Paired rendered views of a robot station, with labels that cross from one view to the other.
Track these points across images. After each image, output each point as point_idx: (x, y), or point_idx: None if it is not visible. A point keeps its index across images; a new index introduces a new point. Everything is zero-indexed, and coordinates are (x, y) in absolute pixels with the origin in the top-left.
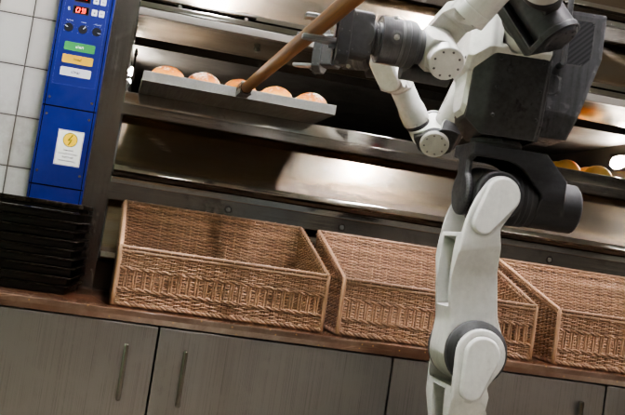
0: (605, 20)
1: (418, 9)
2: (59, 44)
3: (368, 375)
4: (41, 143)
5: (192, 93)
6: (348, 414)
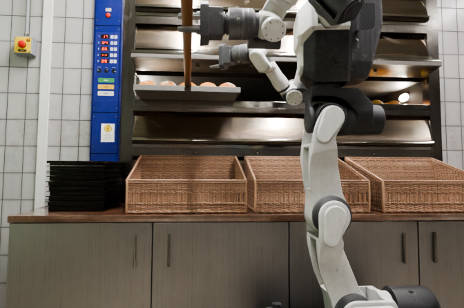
0: None
1: None
2: (95, 80)
3: (275, 233)
4: (93, 132)
5: (163, 93)
6: (267, 257)
